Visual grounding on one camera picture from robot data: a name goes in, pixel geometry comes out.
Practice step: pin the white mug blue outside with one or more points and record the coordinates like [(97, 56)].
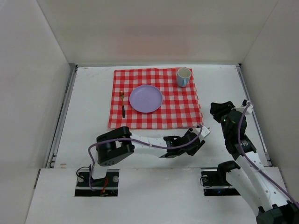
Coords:
[(183, 76)]

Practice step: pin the red white checkered cloth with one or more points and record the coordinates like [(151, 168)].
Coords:
[(180, 107)]

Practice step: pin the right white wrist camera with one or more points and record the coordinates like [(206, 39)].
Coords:
[(246, 107)]

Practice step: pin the gold fork dark handle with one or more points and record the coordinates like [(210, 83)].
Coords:
[(123, 107)]

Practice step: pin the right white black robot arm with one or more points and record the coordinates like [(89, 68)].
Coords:
[(270, 203)]

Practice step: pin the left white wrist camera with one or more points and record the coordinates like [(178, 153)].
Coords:
[(201, 132)]

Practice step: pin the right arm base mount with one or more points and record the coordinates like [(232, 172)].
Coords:
[(214, 185)]

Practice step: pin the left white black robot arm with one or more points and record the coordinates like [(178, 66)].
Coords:
[(116, 145)]

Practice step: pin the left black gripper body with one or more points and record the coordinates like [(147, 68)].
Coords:
[(195, 143)]

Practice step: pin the lilac round plate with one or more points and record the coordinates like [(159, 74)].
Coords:
[(146, 98)]

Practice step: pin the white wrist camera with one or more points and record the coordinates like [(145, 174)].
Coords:
[(201, 132), (246, 107)]

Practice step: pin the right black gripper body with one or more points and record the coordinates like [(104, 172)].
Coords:
[(219, 109)]

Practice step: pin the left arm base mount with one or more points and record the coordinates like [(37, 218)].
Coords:
[(102, 187)]

